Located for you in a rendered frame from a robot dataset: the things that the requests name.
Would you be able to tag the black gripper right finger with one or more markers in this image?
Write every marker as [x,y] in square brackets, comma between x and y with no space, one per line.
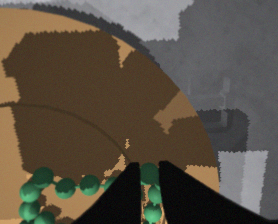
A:
[186,200]

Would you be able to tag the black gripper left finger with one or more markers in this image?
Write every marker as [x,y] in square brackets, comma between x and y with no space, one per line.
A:
[120,203]

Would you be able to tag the round wooden bead board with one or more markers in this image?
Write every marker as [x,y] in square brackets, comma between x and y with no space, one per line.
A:
[80,101]

